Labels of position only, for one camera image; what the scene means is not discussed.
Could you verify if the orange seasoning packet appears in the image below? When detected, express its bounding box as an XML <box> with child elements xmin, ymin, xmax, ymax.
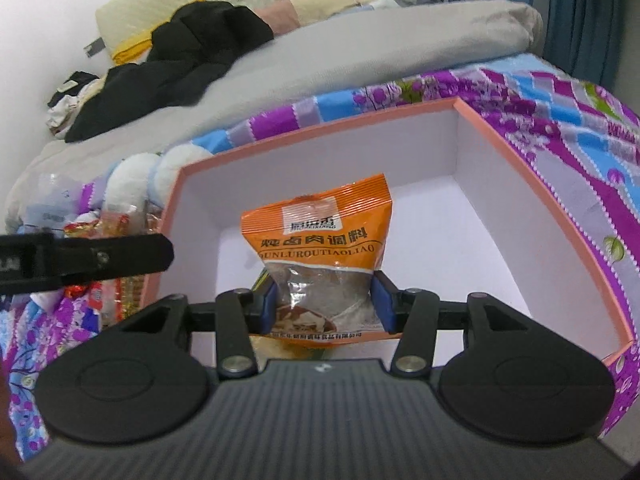
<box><xmin>240</xmin><ymin>173</ymin><xmax>396</xmax><ymax>341</ymax></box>

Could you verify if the pile of snack packets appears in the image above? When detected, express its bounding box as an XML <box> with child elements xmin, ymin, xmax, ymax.
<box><xmin>62</xmin><ymin>210</ymin><xmax>168</xmax><ymax>328</ymax></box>

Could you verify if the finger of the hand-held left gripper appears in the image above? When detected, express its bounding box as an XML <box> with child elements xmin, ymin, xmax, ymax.
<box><xmin>52</xmin><ymin>232</ymin><xmax>175</xmax><ymax>289</ymax></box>

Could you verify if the black fleece garment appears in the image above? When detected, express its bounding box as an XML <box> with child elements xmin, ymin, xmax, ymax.
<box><xmin>65</xmin><ymin>2</ymin><xmax>275</xmax><ymax>143</ymax></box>

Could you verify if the pink cloth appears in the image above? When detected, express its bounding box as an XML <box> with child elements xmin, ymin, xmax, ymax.
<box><xmin>252</xmin><ymin>0</ymin><xmax>301</xmax><ymax>36</ymax></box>

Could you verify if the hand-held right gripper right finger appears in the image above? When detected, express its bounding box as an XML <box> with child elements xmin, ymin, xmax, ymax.
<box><xmin>371</xmin><ymin>270</ymin><xmax>533</xmax><ymax>377</ymax></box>

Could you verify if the blue curtain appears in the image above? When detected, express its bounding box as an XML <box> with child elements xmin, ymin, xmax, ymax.
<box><xmin>542</xmin><ymin>0</ymin><xmax>640</xmax><ymax>96</ymax></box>

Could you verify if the pink cardboard box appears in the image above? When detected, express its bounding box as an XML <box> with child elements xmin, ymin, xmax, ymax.
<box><xmin>140</xmin><ymin>96</ymin><xmax>640</xmax><ymax>366</ymax></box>

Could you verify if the white and blue plush toy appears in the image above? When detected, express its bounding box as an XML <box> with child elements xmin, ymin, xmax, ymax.
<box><xmin>102</xmin><ymin>145</ymin><xmax>216</xmax><ymax>221</ymax></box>

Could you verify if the clear plastic bag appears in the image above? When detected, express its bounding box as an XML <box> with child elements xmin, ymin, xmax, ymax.
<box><xmin>22</xmin><ymin>170</ymin><xmax>86</xmax><ymax>233</ymax></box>

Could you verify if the grey duvet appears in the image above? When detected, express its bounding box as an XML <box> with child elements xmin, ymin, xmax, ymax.
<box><xmin>5</xmin><ymin>0</ymin><xmax>543</xmax><ymax>221</ymax></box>

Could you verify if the heap of light clothes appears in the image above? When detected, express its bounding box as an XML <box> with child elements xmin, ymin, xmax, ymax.
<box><xmin>47</xmin><ymin>70</ymin><xmax>108</xmax><ymax>138</ymax></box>

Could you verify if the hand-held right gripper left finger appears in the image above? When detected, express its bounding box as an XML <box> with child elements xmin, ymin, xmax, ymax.
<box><xmin>117</xmin><ymin>280</ymin><xmax>279</xmax><ymax>380</ymax></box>

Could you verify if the yellow cloth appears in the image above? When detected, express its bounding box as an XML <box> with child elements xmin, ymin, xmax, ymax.
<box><xmin>112</xmin><ymin>30</ymin><xmax>156</xmax><ymax>66</ymax></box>

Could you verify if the beige cloth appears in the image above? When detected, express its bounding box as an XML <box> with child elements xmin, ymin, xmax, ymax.
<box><xmin>290</xmin><ymin>0</ymin><xmax>361</xmax><ymax>26</ymax></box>

